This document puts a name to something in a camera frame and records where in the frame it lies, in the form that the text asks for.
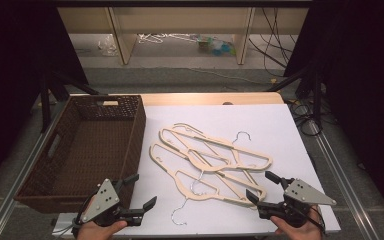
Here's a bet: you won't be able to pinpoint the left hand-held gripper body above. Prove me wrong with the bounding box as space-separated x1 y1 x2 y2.
74 178 146 228

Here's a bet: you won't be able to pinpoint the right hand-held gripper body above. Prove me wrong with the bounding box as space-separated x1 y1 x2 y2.
256 178 338 229

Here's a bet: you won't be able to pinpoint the brown wicker basket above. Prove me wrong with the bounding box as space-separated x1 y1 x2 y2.
13 94 147 214

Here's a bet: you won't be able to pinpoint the person's left hand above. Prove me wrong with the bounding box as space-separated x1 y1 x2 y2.
76 219 129 240

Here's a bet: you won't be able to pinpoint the person's right hand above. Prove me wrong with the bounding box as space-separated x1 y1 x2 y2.
269 204 324 240

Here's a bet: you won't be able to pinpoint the white table board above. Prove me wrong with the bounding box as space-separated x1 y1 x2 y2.
52 103 342 238

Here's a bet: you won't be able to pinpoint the black metal stand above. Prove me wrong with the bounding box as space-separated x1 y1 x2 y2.
39 69 100 134
264 63 324 129

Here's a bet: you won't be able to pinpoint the clear plastic bag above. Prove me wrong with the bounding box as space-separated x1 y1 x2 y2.
96 34 119 57

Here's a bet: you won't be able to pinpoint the black curtain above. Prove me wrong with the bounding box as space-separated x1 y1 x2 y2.
283 0 384 231
0 0 89 198

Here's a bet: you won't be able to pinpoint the colourful plastic packets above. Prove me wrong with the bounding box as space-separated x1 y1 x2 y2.
196 35 237 57

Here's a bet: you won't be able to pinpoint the bundle of white hangers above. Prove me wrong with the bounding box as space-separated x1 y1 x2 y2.
137 32 199 45

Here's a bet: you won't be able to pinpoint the light wooden desk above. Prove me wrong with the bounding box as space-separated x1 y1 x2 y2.
57 6 309 66

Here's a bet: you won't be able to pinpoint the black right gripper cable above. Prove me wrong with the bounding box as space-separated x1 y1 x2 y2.
308 205 328 236

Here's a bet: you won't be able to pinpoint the silver metal rail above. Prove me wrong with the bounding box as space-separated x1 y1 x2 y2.
0 99 71 240
308 119 381 240

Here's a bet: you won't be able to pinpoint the coiled black floor cables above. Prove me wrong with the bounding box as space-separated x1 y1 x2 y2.
286 98 324 138

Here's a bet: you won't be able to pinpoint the hanging black cables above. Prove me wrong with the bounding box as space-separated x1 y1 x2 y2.
248 7 298 78

